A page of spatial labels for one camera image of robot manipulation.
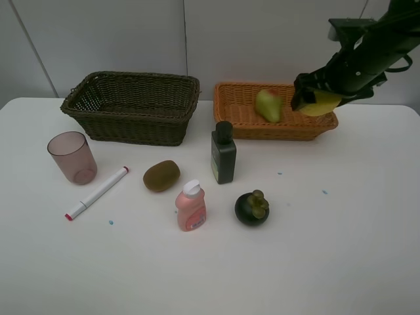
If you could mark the white marker red caps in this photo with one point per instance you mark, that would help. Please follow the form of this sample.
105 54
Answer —
85 203

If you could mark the yellow lemon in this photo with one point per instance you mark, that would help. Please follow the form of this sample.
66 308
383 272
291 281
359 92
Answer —
324 104

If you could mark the dark purple mangosteen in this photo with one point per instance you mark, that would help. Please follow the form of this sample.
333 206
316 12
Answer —
252 209

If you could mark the dark brown wicker basket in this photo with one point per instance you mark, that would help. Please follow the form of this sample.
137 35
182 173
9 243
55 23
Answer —
135 108

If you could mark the dark green square bottle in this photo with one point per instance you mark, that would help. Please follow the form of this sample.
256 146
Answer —
223 152

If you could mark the green red pear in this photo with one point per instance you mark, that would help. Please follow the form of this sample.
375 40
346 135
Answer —
268 104

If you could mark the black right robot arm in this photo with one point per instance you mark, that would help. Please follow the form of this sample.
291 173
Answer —
394 35

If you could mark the orange wicker basket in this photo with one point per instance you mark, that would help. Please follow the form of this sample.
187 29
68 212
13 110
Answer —
235 102

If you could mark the brown kiwi fruit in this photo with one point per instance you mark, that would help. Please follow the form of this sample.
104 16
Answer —
161 176

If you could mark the pink bottle white cap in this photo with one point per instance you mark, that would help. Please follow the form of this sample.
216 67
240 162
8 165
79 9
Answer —
191 208

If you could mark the translucent pink plastic cup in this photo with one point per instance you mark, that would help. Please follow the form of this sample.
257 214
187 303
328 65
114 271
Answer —
72 154

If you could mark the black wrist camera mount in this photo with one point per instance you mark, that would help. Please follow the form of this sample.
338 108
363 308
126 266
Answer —
348 31

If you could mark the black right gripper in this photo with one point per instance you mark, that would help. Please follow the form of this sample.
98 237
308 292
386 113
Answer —
351 75

